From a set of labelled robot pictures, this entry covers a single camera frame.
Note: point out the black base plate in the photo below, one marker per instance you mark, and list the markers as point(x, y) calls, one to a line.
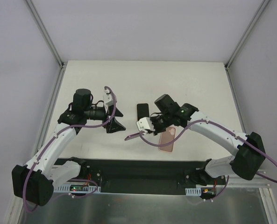
point(140, 177)

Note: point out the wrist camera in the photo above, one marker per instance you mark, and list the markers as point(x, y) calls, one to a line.
point(108, 98)
point(145, 125)

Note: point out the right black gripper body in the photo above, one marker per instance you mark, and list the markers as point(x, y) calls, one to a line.
point(154, 128)

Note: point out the left aluminium frame post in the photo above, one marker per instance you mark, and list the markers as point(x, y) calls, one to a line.
point(45, 34)

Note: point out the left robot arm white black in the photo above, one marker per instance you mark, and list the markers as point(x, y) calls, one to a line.
point(36, 180)

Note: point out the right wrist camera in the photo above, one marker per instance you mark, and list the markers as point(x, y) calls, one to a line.
point(145, 125)

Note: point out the aluminium frame post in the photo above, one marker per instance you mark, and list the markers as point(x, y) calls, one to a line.
point(45, 34)
point(242, 41)

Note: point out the pink phone case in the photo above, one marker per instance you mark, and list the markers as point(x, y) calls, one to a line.
point(167, 137)

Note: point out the right aluminium frame post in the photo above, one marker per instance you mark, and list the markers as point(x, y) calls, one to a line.
point(242, 41)

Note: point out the front aluminium rail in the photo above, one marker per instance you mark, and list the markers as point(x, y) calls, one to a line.
point(257, 182)

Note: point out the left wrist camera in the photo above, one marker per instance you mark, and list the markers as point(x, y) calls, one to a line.
point(108, 98)

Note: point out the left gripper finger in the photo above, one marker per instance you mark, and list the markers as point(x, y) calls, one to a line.
point(117, 112)
point(114, 126)

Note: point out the right white cable duct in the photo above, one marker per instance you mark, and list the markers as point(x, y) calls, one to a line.
point(193, 191)

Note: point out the white cable duct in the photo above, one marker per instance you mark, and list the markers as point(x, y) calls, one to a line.
point(76, 188)
point(193, 191)

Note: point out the purple smartphone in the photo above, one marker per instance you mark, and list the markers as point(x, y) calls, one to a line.
point(135, 135)

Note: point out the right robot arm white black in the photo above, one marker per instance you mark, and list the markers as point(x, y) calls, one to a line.
point(245, 149)

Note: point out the left white cable duct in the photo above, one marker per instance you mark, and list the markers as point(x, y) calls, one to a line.
point(76, 188)

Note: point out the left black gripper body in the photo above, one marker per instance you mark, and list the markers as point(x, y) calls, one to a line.
point(108, 117)

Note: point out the phone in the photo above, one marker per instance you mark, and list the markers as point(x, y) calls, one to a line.
point(142, 111)

